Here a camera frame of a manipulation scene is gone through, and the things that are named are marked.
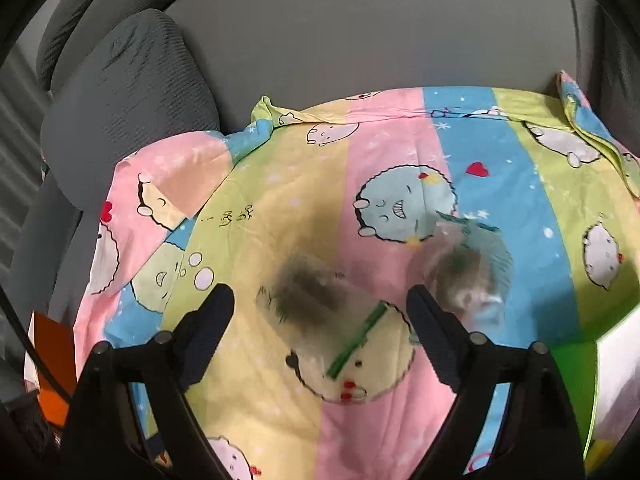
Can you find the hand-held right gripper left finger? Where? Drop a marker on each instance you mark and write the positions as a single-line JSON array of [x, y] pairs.
[[207, 330]]

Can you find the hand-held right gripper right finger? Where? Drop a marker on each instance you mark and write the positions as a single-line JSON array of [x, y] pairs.
[[432, 340]]

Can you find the clear green-printed plastic bag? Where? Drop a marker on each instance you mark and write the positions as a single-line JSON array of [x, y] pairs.
[[320, 305], [470, 270]]

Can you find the green storage box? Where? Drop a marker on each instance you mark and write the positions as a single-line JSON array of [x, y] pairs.
[[575, 375]]

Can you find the orange card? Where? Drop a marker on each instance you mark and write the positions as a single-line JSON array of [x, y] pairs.
[[55, 365]]

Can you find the pastel cartoon printed blanket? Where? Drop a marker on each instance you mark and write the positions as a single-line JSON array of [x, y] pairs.
[[310, 200]]

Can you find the grey sofa cushion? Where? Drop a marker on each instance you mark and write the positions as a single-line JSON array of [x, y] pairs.
[[90, 5], [130, 100]]

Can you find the grey sofa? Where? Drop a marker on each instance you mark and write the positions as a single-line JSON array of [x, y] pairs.
[[375, 25]]

